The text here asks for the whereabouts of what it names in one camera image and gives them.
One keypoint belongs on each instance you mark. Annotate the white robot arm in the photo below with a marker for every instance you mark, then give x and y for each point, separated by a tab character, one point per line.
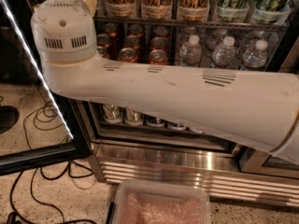
254	109

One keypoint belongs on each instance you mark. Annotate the second row left coke can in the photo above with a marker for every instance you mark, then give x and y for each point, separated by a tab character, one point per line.
104	40

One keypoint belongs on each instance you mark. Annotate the second row coke can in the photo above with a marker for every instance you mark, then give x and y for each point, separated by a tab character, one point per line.
104	40
158	43
132	41

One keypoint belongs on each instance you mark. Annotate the second row middle coke can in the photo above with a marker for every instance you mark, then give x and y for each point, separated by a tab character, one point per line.
132	41

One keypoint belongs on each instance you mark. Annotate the front middle coca-cola can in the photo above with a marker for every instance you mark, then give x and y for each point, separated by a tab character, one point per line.
127	55

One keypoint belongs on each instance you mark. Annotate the second row right coke can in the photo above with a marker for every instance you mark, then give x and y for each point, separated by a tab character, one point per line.
158	43

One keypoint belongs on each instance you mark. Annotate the front right coca-cola can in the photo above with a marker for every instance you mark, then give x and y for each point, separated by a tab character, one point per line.
158	57

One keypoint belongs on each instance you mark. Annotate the left green soda can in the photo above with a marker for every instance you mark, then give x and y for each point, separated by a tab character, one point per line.
112	113

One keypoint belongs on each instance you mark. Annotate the green soda can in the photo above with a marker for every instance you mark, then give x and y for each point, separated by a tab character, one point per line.
133	118
112	113

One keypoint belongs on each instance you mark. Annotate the left pepsi can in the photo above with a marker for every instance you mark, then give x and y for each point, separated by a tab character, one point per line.
155	122

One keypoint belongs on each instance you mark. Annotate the pepsi can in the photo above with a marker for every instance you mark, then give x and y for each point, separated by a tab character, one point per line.
155	122
175	126

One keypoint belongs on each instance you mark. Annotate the glass fridge door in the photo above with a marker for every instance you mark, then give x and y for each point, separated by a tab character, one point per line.
38	127

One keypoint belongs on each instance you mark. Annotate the stainless steel fridge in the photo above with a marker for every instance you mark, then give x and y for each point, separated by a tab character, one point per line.
223	168

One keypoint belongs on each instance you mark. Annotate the right pepsi can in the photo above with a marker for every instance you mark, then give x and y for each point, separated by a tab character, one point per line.
175	126

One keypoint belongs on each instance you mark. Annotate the left front water bottle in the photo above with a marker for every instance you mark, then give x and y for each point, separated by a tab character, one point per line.
190	52

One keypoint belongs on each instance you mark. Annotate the water bottle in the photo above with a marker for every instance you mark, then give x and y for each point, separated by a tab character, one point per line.
255	56
224	53
190	52

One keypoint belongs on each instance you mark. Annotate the middle front water bottle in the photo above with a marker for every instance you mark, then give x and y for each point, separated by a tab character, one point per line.
224	53

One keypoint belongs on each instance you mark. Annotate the right front water bottle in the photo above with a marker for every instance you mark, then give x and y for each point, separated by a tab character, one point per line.
255	56

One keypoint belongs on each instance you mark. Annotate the clear plastic bin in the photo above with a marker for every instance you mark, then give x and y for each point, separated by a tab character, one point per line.
152	202

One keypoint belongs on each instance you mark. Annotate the top wire shelf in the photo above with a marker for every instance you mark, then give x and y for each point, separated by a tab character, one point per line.
204	24

